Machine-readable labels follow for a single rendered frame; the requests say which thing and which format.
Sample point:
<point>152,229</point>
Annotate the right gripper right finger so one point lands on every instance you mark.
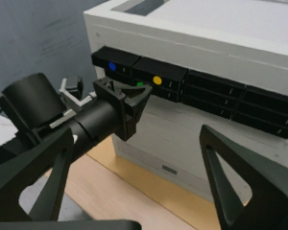
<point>268,207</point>

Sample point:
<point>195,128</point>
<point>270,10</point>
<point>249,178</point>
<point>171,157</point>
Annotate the beige rack frame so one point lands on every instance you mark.
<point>237,40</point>

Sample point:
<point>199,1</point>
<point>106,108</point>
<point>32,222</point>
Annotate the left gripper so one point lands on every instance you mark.
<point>111,110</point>

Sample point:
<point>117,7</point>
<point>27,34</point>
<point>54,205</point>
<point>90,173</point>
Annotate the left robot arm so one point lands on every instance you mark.
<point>38,105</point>

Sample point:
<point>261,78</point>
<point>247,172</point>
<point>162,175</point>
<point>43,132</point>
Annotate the tan cardboard sheet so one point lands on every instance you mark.
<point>192,209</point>

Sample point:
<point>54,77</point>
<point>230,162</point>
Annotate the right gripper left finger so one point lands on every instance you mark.
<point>18,173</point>

